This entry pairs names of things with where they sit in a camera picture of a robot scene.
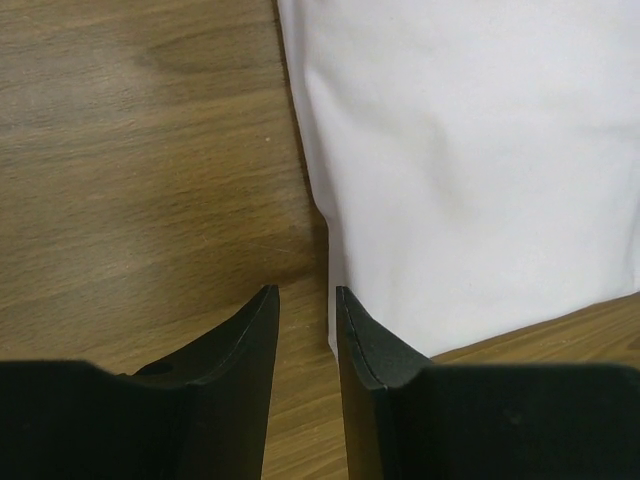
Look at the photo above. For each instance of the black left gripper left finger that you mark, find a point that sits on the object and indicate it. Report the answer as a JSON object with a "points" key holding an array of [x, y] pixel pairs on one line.
{"points": [[200, 412]]}

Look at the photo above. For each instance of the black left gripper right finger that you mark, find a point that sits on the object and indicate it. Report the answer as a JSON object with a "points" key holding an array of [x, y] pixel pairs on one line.
{"points": [[407, 417]]}

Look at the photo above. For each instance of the white floral print t-shirt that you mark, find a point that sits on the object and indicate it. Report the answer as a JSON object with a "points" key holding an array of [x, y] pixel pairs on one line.
{"points": [[477, 162]]}

